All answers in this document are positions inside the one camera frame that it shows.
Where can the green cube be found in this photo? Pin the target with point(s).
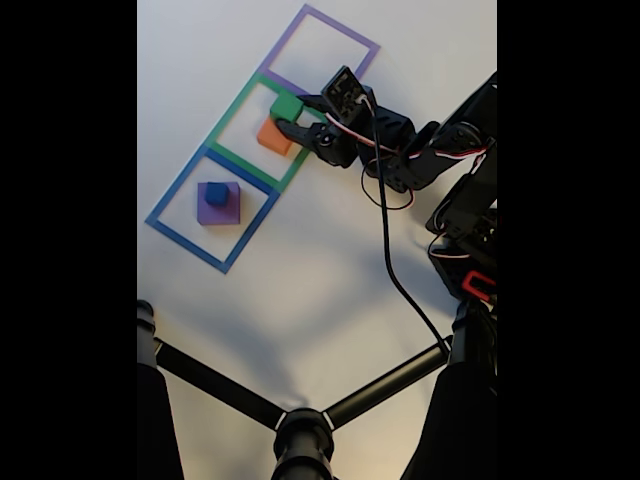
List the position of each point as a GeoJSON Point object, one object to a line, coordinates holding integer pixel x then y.
{"type": "Point", "coordinates": [286, 106]}

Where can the orange block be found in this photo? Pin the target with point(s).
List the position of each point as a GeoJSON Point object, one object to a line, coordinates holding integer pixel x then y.
{"type": "Point", "coordinates": [272, 140]}

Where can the small blue cube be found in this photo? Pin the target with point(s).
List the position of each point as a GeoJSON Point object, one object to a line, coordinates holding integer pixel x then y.
{"type": "Point", "coordinates": [216, 194]}

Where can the green tape square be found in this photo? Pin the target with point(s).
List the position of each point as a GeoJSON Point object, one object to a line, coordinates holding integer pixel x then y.
{"type": "Point", "coordinates": [245, 167]}

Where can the purple tape square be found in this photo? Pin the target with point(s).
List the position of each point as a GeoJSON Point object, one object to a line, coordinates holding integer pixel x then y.
{"type": "Point", "coordinates": [342, 28]}

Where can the purple block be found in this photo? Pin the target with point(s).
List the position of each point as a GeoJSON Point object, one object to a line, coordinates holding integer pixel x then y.
{"type": "Point", "coordinates": [220, 215]}

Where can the blue tape square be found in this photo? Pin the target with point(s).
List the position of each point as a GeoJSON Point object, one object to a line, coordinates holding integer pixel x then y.
{"type": "Point", "coordinates": [185, 246]}

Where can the red clamp part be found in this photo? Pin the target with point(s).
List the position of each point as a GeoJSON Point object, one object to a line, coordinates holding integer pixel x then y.
{"type": "Point", "coordinates": [467, 282]}

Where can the black tripod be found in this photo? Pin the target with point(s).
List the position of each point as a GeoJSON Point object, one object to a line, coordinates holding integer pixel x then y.
{"type": "Point", "coordinates": [302, 440]}

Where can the gripper camera circuit board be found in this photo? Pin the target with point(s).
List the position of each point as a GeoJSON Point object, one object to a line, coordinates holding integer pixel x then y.
{"type": "Point", "coordinates": [345, 95]}

